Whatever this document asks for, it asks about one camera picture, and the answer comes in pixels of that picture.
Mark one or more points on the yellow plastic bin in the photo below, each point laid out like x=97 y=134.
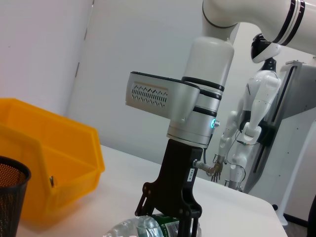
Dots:
x=61 y=160

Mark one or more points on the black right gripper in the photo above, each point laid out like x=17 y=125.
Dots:
x=175 y=177

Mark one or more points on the white humanoid robot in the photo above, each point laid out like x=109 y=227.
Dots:
x=259 y=98

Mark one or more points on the grey robot stand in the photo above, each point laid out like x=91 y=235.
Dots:
x=296 y=123

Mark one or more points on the black mesh pen holder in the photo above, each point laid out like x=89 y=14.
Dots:
x=12 y=197

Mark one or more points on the clear water bottle green label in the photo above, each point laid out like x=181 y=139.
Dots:
x=148 y=225

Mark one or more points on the black curved object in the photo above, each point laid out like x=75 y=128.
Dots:
x=312 y=212

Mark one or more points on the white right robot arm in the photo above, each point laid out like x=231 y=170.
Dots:
x=209 y=61

